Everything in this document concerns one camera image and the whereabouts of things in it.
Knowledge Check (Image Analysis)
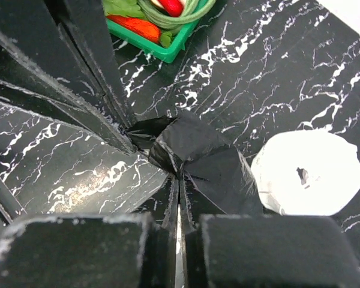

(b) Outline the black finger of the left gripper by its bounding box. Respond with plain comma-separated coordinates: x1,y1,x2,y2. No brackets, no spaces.
0,1,136,153

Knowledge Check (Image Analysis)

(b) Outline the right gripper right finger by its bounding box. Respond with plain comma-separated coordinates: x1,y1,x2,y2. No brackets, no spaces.
179,179,360,287

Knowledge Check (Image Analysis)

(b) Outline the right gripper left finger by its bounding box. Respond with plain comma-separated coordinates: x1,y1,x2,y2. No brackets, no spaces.
0,176,179,287

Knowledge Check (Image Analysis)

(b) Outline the black trash bag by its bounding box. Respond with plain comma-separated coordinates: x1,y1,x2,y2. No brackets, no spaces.
127,113,263,217

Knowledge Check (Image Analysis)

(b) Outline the orange toy carrot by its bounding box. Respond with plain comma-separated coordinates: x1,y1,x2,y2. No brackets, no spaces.
106,15,161,44

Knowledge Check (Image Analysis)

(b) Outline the green plastic basket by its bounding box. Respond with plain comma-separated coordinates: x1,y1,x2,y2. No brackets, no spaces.
103,1,201,64

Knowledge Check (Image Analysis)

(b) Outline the red toy radish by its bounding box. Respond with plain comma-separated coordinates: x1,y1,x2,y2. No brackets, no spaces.
151,0,186,17

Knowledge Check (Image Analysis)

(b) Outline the green coiled bean bundle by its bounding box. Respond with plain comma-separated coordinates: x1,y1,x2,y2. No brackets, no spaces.
137,0,216,29

